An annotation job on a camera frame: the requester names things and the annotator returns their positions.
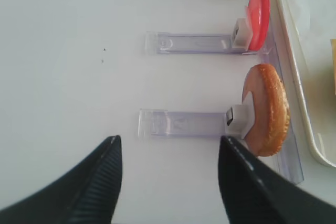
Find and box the red tomato slice standing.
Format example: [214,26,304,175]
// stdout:
[247,0,270,51]

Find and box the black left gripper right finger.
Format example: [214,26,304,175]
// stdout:
[218,136,335,223]

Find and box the cream rectangular tray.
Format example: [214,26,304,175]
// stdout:
[277,0,335,167]

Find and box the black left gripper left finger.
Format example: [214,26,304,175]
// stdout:
[1,135,123,223]

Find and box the standing bun slice left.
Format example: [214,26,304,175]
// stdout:
[241,63,290,157]

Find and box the clear holder rail left bun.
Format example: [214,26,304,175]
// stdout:
[138,104,255,140]

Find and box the clear holder rail tomato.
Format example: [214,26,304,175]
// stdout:
[145,18,265,55]

